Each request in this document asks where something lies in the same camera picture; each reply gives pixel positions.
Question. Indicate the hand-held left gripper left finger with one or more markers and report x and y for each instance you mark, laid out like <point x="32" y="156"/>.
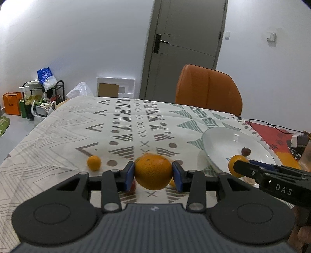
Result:
<point x="128" y="176"/>

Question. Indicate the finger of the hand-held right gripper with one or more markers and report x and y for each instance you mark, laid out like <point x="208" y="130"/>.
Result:
<point x="245" y="170"/>
<point x="262" y="164"/>

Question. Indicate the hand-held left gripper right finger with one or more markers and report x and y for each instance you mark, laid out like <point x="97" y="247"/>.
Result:
<point x="177" y="177"/>

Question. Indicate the yellow-brown round fruit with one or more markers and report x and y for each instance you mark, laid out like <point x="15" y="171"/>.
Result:
<point x="172" y="183"/>

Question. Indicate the small red fruit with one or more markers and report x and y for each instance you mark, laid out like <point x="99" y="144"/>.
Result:
<point x="133" y="186"/>

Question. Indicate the medium orange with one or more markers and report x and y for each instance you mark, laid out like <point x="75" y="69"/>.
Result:
<point x="239" y="158"/>

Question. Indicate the dark brown round fruit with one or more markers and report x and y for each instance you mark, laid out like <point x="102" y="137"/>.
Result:
<point x="246" y="151"/>

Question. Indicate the large orange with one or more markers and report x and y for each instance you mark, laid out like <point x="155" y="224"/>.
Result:
<point x="153" y="171"/>

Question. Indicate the white bowl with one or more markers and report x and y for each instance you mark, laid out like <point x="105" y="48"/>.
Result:
<point x="226" y="146"/>

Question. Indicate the small orange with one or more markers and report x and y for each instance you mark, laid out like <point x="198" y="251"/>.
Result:
<point x="94" y="163"/>

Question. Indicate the person's right hand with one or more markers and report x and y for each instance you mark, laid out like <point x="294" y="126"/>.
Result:
<point x="303" y="233"/>

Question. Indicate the red printed mat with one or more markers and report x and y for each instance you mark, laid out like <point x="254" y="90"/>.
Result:
<point x="267" y="136"/>

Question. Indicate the glass cup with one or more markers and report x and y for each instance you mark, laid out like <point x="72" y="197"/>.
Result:
<point x="306" y="155"/>

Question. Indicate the white charger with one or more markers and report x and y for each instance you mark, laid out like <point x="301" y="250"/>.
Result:
<point x="295" y="141"/>

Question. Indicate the patterned tablecloth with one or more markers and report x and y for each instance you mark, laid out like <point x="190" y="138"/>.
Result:
<point x="73" y="136"/>

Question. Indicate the brown cardboard sheet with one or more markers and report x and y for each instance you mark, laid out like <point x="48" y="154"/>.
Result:
<point x="108" y="90"/>

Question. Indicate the orange chair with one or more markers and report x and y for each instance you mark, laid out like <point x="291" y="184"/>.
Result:
<point x="209" y="87"/>

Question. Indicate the white foam packaging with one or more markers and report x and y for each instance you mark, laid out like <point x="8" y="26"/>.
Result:
<point x="127" y="84"/>

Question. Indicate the clear plastic bag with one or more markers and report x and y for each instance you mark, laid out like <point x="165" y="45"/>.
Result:
<point x="80" y="91"/>

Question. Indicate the tan paper bag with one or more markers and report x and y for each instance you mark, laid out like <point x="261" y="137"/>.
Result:
<point x="63" y="101"/>

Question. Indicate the white plastic bag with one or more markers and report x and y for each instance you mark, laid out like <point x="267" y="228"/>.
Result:
<point x="41" y="114"/>

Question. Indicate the black shoe rack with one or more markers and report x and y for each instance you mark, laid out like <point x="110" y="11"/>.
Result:
<point x="60" y="87"/>

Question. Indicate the yellow slippers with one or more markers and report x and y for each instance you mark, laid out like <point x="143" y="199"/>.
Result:
<point x="31" y="100"/>

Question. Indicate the green box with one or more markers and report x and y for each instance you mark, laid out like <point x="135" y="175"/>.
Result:
<point x="23" y="109"/>

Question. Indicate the blue and white bag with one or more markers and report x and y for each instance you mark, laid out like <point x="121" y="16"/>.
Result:
<point x="46" y="76"/>

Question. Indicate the green rug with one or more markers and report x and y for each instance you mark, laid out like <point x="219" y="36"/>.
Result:
<point x="3" y="125"/>

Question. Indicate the orange paper bag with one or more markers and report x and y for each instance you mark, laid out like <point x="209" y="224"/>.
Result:
<point x="12" y="103"/>

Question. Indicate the grey door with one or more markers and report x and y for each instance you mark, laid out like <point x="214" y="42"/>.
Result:
<point x="189" y="36"/>

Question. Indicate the large white wall switch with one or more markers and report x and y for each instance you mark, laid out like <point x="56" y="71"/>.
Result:
<point x="271" y="37"/>

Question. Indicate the small white wall switch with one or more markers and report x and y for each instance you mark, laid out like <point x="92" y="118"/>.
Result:
<point x="227" y="35"/>

